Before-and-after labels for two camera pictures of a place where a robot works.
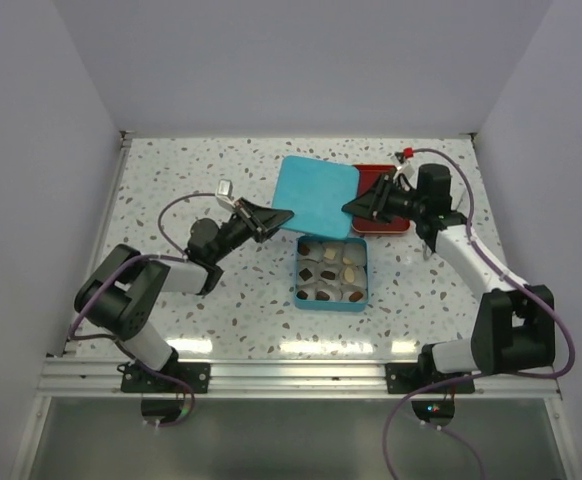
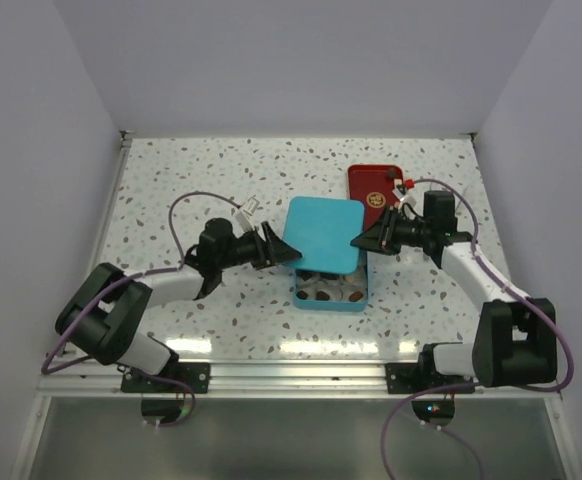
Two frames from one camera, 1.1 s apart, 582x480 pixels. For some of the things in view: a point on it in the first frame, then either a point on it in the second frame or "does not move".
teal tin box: x=331 y=273 does not move
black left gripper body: x=235 y=233 to x=249 y=250
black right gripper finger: x=367 y=203 to x=373 y=238
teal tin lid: x=315 y=190 to x=322 y=229
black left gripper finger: x=265 y=220 to x=279 y=251
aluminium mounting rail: x=100 y=377 does not move
